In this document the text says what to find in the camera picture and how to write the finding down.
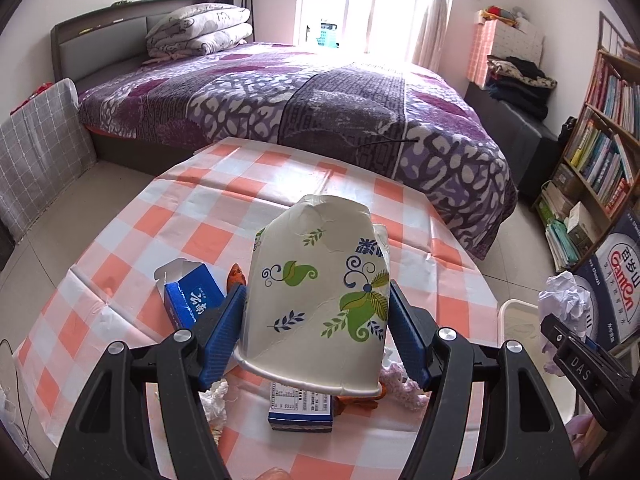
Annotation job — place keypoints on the blue and white box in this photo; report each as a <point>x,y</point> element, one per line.
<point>300,412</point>

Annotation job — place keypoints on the row of colourful books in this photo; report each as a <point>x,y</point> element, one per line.
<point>600,165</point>

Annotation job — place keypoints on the blue carton box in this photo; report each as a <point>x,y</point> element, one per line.
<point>190,299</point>

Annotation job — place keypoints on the wooden bookshelf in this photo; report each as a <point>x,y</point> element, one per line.
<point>595,115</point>

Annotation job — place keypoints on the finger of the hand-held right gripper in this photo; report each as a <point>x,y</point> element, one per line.
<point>557,332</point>

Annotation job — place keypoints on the white tissue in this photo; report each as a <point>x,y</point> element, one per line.
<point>215,405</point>

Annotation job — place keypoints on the small beige drawer box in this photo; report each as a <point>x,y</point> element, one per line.
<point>582,222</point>

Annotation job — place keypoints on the pink storage box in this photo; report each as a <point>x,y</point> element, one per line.
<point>510,42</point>

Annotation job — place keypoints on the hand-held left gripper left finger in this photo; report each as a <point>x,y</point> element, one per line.
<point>225,332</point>

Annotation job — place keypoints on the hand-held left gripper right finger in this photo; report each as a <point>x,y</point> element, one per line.
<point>407,340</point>

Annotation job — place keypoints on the grey bed headboard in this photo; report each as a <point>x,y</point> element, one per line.
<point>95,45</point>

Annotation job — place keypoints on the stack of teal books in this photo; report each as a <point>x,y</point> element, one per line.
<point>560,245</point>

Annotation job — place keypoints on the grey checked panel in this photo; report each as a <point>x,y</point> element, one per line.
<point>40,155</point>

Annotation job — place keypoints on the white paper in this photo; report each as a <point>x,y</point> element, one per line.
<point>565,297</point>

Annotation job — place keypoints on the light curtain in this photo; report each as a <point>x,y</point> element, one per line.
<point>440,10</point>

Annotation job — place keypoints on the orange snack wrapper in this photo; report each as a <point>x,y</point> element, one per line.
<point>236,277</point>

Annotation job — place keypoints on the blue plastic basket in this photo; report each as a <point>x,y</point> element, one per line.
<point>328,34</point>

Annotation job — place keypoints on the black bag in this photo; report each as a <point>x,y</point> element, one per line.
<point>567,132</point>

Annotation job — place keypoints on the pile of dark clothes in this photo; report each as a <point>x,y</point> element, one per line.
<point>520,85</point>

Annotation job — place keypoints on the blue water carton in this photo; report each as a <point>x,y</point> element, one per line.
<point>622,280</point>

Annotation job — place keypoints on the purple patterned blanket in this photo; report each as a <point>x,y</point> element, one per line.
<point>300,95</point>

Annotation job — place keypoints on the black storage ottoman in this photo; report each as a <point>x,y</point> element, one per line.
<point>515,145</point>

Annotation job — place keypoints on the white trash bin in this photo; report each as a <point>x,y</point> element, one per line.
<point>520,304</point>

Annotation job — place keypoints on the floral paper cup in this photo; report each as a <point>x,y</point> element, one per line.
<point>310,305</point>

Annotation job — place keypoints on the pink knitted cloth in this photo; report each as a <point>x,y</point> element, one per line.
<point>400,391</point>

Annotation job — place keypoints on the orange checked tablecloth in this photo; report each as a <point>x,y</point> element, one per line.
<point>200,200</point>

